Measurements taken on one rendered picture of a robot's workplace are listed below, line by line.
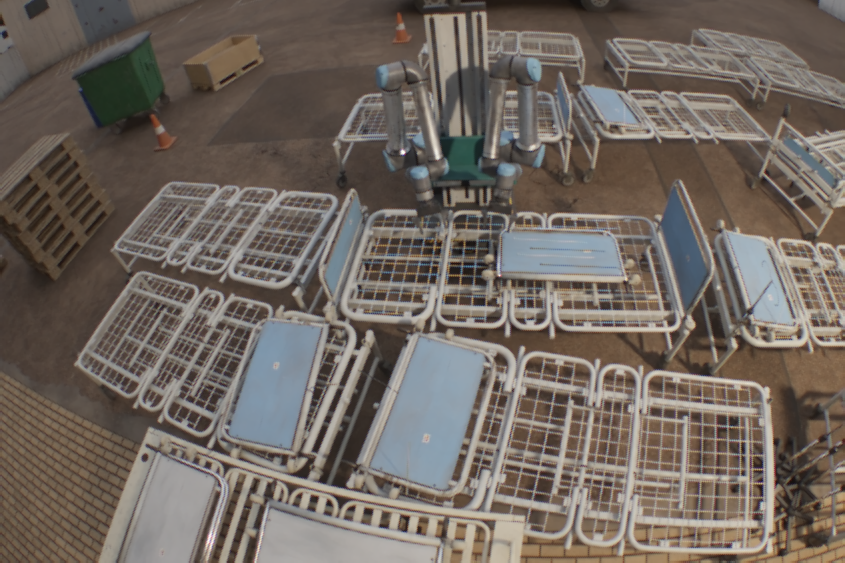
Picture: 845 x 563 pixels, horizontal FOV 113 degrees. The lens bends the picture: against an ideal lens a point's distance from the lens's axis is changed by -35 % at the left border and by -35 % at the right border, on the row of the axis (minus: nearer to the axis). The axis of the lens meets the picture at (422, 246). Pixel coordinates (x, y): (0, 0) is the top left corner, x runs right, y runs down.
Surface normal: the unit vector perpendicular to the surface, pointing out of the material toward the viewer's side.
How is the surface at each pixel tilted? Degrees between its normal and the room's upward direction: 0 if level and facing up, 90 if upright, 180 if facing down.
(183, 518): 3
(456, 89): 90
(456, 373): 8
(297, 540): 6
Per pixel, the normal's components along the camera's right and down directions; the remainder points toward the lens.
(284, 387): -0.02, -0.69
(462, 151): -0.07, 0.72
